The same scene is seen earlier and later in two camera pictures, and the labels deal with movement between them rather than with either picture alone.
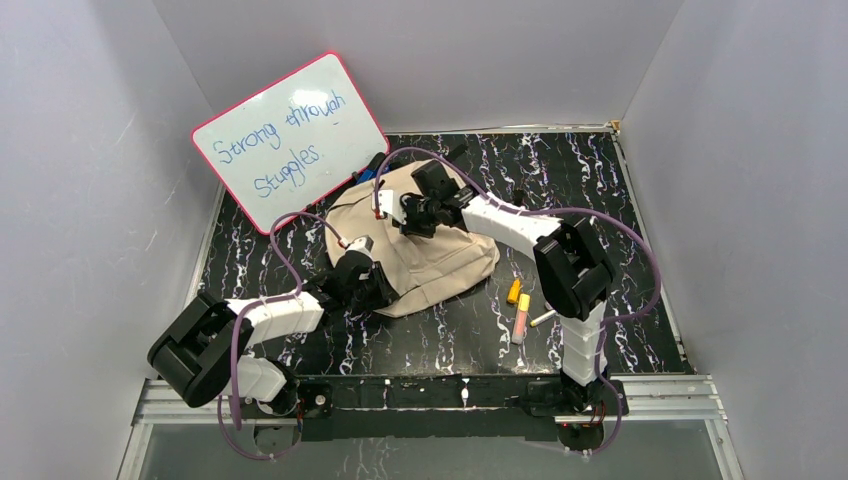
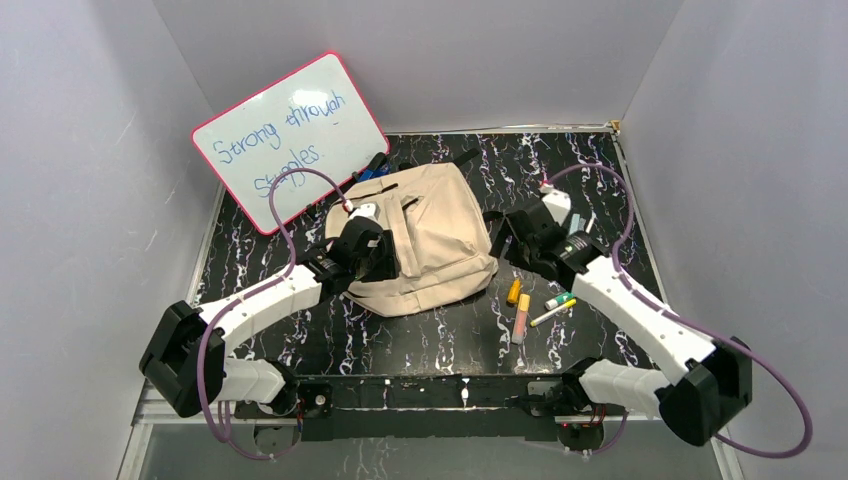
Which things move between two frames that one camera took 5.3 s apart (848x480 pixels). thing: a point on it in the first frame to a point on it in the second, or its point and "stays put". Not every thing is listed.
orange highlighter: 513,290 stays put
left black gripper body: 376,291 to 382,257
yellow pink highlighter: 519,329 stays put
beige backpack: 411,214 stays put
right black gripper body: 421,218 to 517,253
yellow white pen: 539,319 stays put
